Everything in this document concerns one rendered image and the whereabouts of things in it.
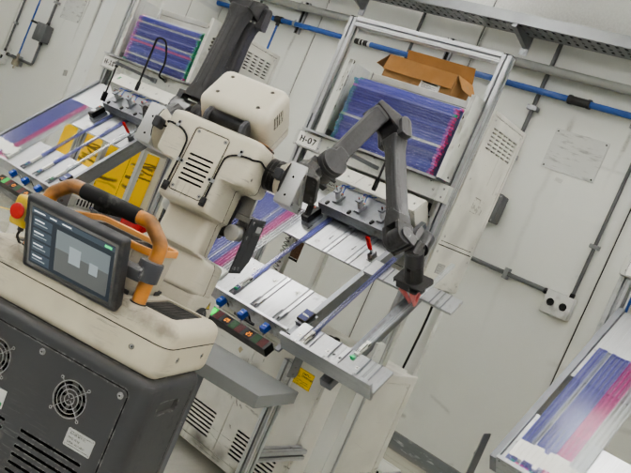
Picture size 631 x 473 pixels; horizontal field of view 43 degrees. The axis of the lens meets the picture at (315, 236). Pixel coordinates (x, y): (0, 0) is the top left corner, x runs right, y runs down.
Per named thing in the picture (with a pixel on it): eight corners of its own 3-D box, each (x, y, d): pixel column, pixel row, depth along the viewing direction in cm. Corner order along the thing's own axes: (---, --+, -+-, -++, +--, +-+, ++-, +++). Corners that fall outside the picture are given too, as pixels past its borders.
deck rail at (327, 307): (293, 347, 261) (290, 334, 257) (289, 344, 262) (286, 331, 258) (426, 236, 298) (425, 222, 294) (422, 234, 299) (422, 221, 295)
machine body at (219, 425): (264, 525, 287) (332, 368, 283) (147, 428, 329) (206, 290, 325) (360, 510, 339) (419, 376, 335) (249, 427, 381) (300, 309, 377)
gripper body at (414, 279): (406, 270, 238) (406, 251, 233) (434, 284, 232) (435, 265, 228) (392, 282, 234) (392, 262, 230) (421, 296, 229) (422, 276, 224)
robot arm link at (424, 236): (379, 242, 227) (401, 231, 222) (394, 221, 236) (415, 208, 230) (407, 273, 230) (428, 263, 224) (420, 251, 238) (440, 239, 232)
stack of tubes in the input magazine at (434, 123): (430, 175, 291) (460, 106, 290) (329, 135, 322) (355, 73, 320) (446, 182, 301) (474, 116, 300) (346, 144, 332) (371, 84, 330)
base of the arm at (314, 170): (277, 162, 206) (317, 179, 203) (292, 148, 212) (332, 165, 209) (273, 189, 212) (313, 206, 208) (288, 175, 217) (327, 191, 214)
